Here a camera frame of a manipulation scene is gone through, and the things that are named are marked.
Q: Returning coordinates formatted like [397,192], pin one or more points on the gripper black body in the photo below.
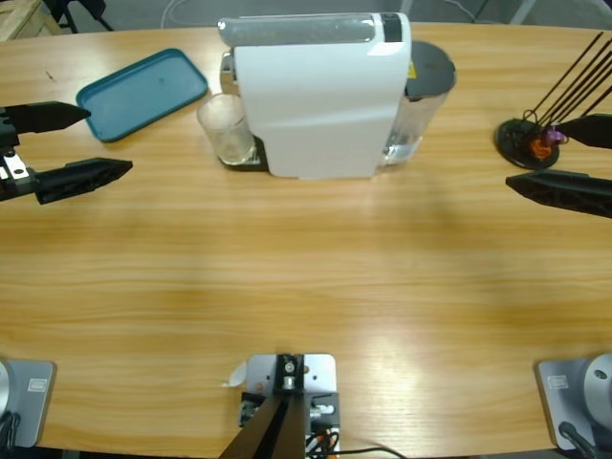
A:
[12,181]

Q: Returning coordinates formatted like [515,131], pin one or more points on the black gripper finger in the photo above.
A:
[81,179]
[48,117]
[569,191]
[593,130]

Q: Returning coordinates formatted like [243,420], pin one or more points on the clear glass cup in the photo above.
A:
[229,138]

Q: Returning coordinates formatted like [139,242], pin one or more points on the grey coffee machine lever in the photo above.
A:
[287,29]

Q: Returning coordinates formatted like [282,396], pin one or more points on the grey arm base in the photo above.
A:
[574,397]
[31,401]

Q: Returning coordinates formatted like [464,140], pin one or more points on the purple coffee capsule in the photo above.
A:
[554,136]

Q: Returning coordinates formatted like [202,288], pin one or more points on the orange coffee capsule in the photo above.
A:
[540,149]

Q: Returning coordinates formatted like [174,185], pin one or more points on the white capsule coffee machine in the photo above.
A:
[315,105]

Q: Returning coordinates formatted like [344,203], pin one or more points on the black capsule holder with rods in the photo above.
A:
[514,143]

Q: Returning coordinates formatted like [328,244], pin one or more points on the teal plastic tray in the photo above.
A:
[141,95]

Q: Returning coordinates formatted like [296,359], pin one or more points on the black chair legs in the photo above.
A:
[72,12]

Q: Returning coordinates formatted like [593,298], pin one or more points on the grey metal leg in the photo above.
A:
[523,9]

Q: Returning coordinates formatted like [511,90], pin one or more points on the clear water tank black lid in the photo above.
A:
[430,67]

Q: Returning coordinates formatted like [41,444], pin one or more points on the white paper tag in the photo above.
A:
[235,375]

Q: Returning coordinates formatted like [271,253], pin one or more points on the white mount block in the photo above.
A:
[318,378]

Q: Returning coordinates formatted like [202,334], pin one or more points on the black mount post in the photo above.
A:
[275,425]

